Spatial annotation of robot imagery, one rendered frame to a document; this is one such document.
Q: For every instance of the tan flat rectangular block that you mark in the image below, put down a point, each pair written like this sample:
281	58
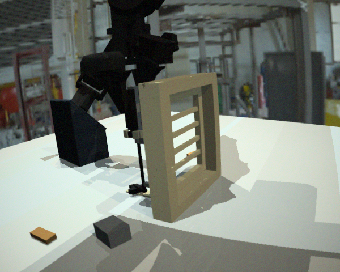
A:
43	235

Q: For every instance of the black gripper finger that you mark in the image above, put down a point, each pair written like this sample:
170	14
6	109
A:
115	84
148	74

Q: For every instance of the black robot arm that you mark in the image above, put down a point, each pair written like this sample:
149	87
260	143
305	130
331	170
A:
154	47

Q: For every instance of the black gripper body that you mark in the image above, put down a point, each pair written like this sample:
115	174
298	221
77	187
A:
109	62

